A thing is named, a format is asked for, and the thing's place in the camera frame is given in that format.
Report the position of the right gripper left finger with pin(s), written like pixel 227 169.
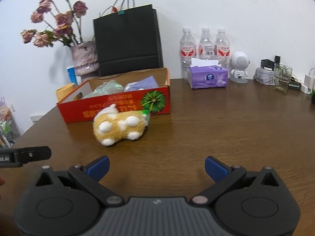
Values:
pixel 87 178

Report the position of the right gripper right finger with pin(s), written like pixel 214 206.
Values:
pixel 225 179

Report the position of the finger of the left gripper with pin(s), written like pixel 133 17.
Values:
pixel 31 154

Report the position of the white yellow alpaca plush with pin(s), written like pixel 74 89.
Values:
pixel 111 126

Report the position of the iridescent cellophane bag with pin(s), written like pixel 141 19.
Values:
pixel 107 88

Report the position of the purple drawstring pouch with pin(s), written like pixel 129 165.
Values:
pixel 146 83

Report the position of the person left hand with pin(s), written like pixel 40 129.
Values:
pixel 8 226

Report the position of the yellow ceramic mug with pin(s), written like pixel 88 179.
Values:
pixel 64 91

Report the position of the blue white tube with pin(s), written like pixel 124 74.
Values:
pixel 71 75

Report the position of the purple tissue pack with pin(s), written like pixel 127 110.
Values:
pixel 203 74

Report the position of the orange cardboard box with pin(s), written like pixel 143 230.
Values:
pixel 74 107

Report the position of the black label box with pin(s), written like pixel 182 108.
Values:
pixel 294 85

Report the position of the purple textured vase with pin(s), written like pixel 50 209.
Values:
pixel 85 60

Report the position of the white round robot speaker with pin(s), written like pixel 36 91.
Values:
pixel 239 62

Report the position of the clear glass cup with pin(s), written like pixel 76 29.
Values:
pixel 282 77

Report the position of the white charger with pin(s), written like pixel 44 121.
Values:
pixel 309 82

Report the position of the right water bottle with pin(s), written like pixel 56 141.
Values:
pixel 222 48

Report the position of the water bottle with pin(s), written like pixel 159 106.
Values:
pixel 222 48
pixel 187 51
pixel 206 45

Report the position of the middle water bottle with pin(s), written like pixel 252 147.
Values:
pixel 206 45

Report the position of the left water bottle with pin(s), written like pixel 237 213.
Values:
pixel 187 51

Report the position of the black paper bag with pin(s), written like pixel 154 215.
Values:
pixel 127 38

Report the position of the dried pink flowers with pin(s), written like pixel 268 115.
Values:
pixel 63 23

